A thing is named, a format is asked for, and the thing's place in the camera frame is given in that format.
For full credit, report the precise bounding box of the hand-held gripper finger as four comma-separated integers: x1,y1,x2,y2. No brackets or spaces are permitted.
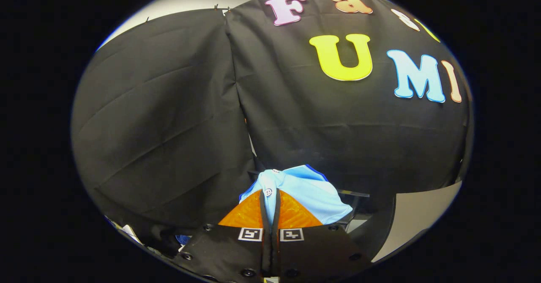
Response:
271,189,374,283
173,189,272,283

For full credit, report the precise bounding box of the black backdrop cloth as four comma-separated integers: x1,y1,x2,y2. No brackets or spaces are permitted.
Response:
71,0,474,254

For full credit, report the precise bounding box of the light blue polo shirt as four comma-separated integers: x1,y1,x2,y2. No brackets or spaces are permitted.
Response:
239,165,353,225

